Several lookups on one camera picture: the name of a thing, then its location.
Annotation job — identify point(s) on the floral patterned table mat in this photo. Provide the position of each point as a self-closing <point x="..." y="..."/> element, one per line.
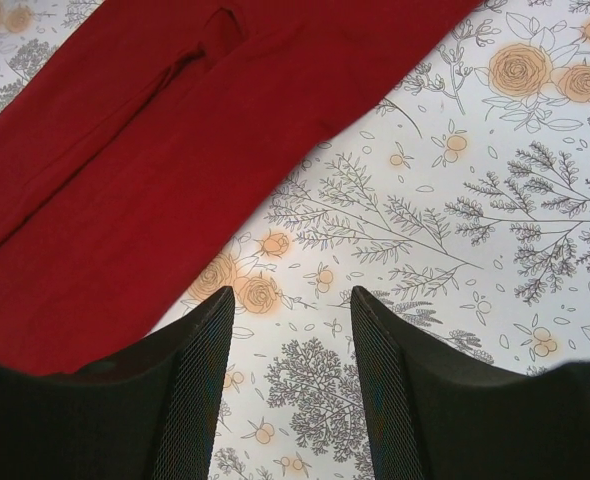
<point x="461" y="201"/>

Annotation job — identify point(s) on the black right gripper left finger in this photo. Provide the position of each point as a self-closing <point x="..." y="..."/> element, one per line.
<point x="148" y="411"/>

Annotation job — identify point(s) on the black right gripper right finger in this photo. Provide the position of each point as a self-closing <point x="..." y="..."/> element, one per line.
<point x="433" y="412"/>

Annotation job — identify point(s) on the red t shirt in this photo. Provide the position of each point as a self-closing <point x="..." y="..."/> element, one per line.
<point x="154" y="132"/>

